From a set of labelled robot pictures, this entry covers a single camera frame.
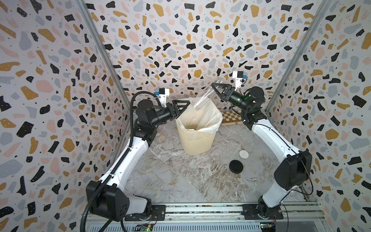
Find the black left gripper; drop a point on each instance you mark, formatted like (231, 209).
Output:
(172, 111)

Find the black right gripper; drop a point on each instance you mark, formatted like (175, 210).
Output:
(230, 94)

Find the white round jar lid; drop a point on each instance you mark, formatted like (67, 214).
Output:
(244, 154)

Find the black round jar lid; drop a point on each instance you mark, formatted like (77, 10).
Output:
(235, 166)

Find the black lid brown jar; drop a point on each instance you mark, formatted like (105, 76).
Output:
(160, 138)

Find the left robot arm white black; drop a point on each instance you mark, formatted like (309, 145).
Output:
(106, 197)

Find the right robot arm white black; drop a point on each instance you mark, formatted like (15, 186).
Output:
(294, 168)

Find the wooden folding chess board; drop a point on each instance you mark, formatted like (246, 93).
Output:
(231, 118)

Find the white plastic bin liner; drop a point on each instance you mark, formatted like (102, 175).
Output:
(207, 119)

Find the cream ribbed trash bin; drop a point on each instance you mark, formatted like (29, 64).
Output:
(194, 142)

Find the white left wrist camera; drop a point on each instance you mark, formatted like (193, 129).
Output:
(163, 94)

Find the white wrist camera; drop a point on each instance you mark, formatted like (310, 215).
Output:
(163, 94)
(239, 78)

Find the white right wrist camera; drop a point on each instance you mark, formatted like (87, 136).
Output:
(239, 78)

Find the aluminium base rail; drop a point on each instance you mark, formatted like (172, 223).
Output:
(217, 217)

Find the aluminium corner post right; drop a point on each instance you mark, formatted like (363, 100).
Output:
(324, 6)

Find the aluminium corner post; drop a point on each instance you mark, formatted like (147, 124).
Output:
(324, 6)
(81, 5)

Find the aluminium corner post left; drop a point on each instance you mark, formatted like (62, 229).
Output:
(81, 5)

